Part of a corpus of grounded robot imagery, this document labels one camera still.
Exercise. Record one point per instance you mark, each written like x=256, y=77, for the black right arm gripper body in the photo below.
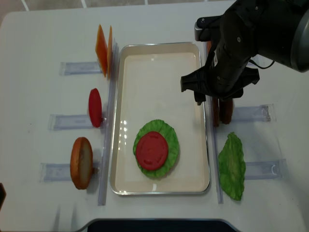
x=222, y=76

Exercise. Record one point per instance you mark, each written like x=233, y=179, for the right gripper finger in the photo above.
x=199, y=98

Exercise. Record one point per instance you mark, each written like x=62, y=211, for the brown meat patty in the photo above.
x=215, y=110
x=226, y=111

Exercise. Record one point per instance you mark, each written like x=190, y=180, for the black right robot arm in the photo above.
x=275, y=29

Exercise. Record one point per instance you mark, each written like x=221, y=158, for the upright brown meat patty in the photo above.
x=226, y=111

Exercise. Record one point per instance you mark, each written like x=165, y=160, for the lettuce leaf on tray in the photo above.
x=169, y=134

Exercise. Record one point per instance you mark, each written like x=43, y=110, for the tomato slice on tray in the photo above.
x=152, y=151

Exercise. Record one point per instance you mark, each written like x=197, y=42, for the upright green lettuce leaf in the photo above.
x=232, y=167

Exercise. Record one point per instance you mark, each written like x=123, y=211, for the upright red tomato slice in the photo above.
x=95, y=108

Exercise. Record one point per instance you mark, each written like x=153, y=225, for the upright bread bun slice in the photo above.
x=81, y=163

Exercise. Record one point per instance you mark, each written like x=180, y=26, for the metal baking tray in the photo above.
x=149, y=88

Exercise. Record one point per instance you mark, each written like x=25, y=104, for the dark base panel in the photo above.
x=160, y=225

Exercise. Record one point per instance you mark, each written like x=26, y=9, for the brown object at left edge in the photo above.
x=2, y=195

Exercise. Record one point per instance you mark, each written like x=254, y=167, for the clear right front rail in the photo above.
x=211, y=130

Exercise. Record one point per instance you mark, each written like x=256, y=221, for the orange slice behind camera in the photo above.
x=208, y=46

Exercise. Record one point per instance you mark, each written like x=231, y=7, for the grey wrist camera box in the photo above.
x=207, y=29

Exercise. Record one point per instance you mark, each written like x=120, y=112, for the clear patty pusher rail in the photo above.
x=262, y=113

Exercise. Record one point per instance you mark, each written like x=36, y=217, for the clear lettuce pusher rail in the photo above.
x=264, y=170

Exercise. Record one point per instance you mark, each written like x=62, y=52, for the clear left front rail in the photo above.
x=108, y=136

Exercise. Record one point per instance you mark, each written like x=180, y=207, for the clear cheese pusher rail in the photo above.
x=76, y=68

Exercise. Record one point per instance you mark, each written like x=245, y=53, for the clear tomato pusher rail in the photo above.
x=69, y=122

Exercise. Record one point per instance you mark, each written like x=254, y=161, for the clear bread pusher rail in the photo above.
x=50, y=172

